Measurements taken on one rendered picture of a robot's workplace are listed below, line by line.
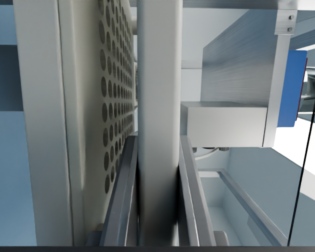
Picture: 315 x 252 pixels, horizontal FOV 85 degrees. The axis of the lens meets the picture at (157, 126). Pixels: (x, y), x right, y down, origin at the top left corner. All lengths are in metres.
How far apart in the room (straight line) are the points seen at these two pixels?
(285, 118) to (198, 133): 0.25
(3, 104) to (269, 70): 0.77
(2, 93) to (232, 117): 0.68
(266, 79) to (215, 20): 3.55
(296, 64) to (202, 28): 3.43
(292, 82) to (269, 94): 0.09
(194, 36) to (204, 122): 3.49
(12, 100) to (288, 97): 0.80
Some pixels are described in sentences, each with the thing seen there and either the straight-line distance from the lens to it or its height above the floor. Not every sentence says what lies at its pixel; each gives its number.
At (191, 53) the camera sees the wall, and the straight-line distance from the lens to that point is 3.83.
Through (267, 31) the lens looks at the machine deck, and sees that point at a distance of 0.56.
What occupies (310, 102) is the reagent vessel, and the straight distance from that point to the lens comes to 0.66.
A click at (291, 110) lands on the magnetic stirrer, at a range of 0.58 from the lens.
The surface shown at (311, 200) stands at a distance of 0.57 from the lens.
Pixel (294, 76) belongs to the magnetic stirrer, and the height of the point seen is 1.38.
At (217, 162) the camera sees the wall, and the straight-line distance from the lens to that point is 4.59.
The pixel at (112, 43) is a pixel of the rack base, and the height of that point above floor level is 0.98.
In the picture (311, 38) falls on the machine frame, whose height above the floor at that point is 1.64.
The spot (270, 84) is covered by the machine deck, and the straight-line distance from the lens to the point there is 0.51.
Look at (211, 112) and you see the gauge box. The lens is 0.44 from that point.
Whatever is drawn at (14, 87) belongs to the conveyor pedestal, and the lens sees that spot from 0.70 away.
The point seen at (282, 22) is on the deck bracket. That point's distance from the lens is 0.52.
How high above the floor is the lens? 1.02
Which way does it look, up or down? 2 degrees up
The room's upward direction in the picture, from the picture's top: 90 degrees clockwise
